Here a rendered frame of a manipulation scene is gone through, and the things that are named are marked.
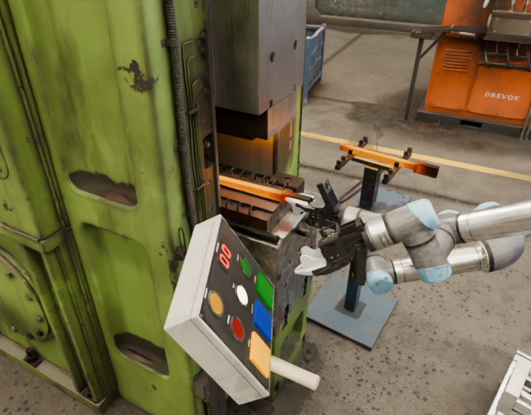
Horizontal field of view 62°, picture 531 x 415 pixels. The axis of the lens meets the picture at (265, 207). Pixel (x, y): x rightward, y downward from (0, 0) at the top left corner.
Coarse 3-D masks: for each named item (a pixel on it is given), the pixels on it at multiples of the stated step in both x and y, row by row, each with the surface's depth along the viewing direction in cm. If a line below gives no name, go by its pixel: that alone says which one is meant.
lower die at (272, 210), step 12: (252, 180) 165; (228, 192) 159; (240, 192) 158; (252, 192) 157; (228, 204) 154; (240, 204) 154; (252, 204) 152; (264, 204) 152; (276, 204) 152; (288, 204) 161; (228, 216) 153; (240, 216) 151; (252, 216) 148; (264, 216) 148; (276, 216) 152; (264, 228) 148
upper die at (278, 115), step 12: (288, 96) 135; (216, 108) 133; (276, 108) 129; (288, 108) 137; (216, 120) 135; (228, 120) 133; (240, 120) 131; (252, 120) 129; (264, 120) 127; (276, 120) 131; (288, 120) 140; (240, 132) 133; (252, 132) 131; (264, 132) 129; (276, 132) 134
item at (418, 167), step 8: (344, 144) 198; (360, 152) 193; (368, 152) 191; (376, 152) 191; (384, 160) 188; (392, 160) 186; (400, 160) 186; (408, 168) 184; (416, 168) 181; (424, 168) 181; (432, 168) 178; (432, 176) 180
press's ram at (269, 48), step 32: (224, 0) 109; (256, 0) 105; (288, 0) 118; (224, 32) 113; (256, 32) 109; (288, 32) 123; (224, 64) 118; (256, 64) 113; (288, 64) 129; (224, 96) 123; (256, 96) 118
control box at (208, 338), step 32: (224, 224) 110; (192, 256) 101; (224, 256) 102; (192, 288) 90; (224, 288) 96; (192, 320) 83; (224, 320) 91; (192, 352) 88; (224, 352) 88; (224, 384) 94; (256, 384) 93
